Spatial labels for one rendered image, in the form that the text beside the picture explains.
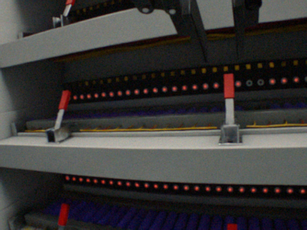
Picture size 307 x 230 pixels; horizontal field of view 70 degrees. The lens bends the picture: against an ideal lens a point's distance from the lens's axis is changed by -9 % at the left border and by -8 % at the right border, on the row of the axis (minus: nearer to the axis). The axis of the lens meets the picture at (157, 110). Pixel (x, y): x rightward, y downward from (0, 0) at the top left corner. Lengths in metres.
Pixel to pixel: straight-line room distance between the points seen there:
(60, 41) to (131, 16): 0.13
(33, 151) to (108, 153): 0.15
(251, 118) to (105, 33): 0.24
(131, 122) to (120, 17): 0.16
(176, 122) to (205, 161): 0.10
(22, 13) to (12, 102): 0.20
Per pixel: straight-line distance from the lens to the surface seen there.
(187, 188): 0.47
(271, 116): 0.34
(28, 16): 0.62
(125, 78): 0.51
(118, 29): 0.36
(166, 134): 0.34
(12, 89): 0.55
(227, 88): 0.31
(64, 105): 0.41
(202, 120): 0.35
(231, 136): 0.31
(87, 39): 0.39
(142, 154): 0.30
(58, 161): 0.39
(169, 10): 0.18
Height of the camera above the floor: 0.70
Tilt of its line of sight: 7 degrees up
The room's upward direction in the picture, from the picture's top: 1 degrees counter-clockwise
